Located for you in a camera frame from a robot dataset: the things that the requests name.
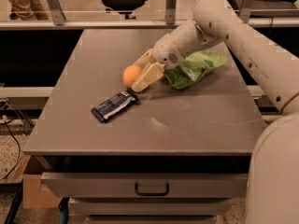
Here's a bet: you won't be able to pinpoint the green chip bag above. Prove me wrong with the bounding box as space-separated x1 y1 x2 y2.
164 50 227 90

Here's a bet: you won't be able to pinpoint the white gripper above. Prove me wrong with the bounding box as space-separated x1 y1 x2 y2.
132 34 185 92

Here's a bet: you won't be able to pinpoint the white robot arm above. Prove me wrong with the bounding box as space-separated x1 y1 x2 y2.
132 0 299 224

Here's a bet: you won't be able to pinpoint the person legs in background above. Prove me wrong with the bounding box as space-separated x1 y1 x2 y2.
8 0 49 21

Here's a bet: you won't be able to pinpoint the grey bottom drawer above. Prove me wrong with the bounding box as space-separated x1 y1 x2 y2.
86 216 216 224

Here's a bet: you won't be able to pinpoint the blue rxbar blueberry wrapper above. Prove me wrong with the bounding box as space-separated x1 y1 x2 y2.
91 90 139 123

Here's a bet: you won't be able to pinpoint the cardboard box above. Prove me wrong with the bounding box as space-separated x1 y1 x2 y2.
13 155 61 209

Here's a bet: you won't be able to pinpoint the black floor cable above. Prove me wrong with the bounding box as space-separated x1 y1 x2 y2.
0 100 21 182

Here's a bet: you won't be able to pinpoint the orange fruit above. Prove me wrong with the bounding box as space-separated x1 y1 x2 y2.
122 65 142 88

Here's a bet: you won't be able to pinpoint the black drawer handle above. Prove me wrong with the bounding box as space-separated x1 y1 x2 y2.
135 183 170 197

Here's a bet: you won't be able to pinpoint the metal guard rail frame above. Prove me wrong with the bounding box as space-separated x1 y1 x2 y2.
0 0 299 32

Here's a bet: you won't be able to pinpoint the grey open top drawer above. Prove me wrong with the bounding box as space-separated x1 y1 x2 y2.
40 155 252 200

